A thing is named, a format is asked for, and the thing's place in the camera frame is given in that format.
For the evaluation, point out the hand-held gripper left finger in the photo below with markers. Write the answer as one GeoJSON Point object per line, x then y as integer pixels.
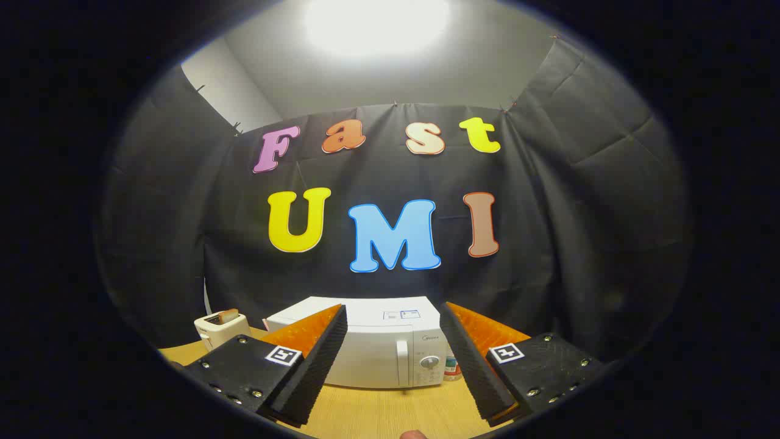
{"type": "Point", "coordinates": [317, 372]}

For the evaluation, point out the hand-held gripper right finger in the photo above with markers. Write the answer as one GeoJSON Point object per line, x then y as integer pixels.
{"type": "Point", "coordinates": [475, 372]}

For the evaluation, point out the white microwave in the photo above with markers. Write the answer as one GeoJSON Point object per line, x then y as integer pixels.
{"type": "Point", "coordinates": [378, 353]}

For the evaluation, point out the clear plastic water bottle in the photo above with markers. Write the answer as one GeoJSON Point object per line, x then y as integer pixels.
{"type": "Point", "coordinates": [451, 369]}

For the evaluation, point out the white toaster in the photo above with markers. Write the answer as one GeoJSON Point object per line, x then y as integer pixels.
{"type": "Point", "coordinates": [222, 334]}

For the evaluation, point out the toast slice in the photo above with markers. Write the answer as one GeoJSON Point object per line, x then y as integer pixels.
{"type": "Point", "coordinates": [228, 316]}

